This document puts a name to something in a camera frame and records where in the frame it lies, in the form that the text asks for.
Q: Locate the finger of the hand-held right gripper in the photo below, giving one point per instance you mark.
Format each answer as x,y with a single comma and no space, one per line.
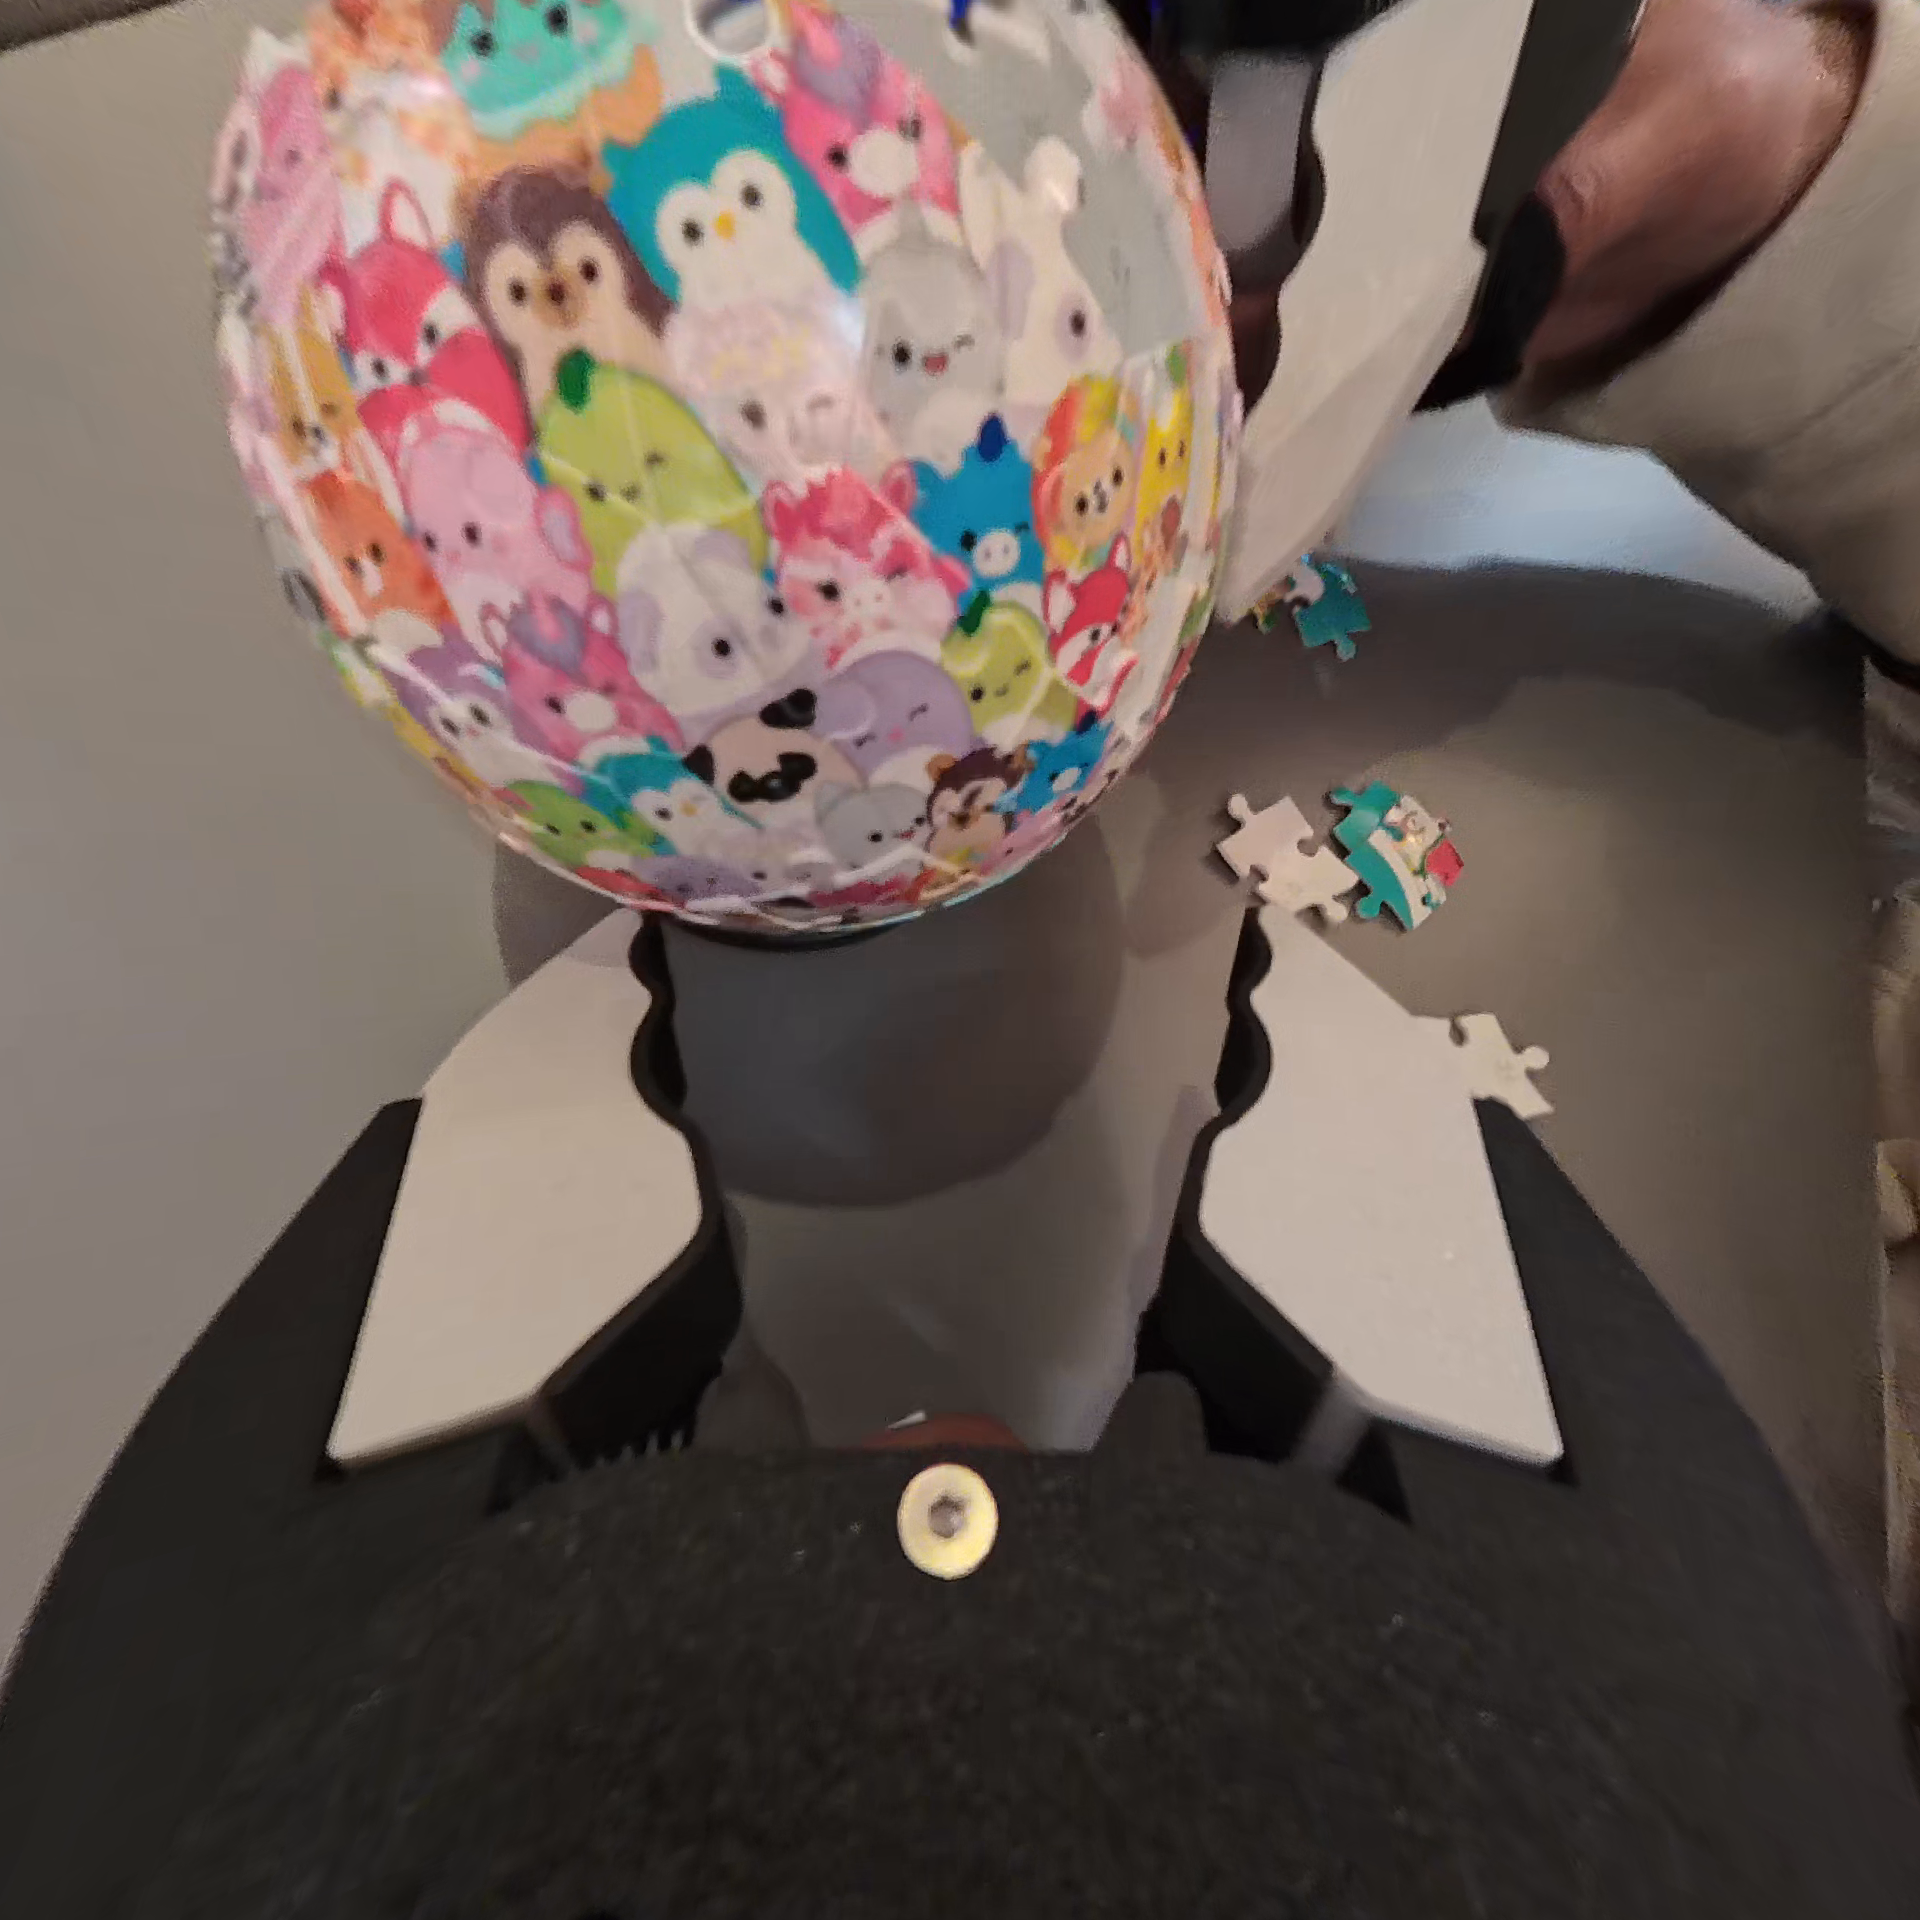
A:
1262,134
1380,301

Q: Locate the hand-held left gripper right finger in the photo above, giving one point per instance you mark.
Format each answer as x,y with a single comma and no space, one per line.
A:
1380,1246

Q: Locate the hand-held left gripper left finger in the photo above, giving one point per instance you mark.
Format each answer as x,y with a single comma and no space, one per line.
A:
510,1228

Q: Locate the colourful puzzle ball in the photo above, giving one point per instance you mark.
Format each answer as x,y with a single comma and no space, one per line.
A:
673,451

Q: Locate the person's right forearm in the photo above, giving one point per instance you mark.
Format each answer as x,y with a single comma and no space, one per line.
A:
1800,375

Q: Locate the white puzzle piece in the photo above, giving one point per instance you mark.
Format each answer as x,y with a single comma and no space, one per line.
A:
1275,855
1506,1065

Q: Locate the teal puzzle piece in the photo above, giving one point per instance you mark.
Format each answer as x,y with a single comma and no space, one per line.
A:
1337,609

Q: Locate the colourful puzzle piece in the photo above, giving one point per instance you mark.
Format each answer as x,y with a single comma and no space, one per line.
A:
1396,864

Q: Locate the person's right hand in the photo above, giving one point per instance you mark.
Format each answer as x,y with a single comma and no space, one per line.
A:
1695,134

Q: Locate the person's beige sweatshirt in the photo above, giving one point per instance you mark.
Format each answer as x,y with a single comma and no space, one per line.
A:
1898,1048

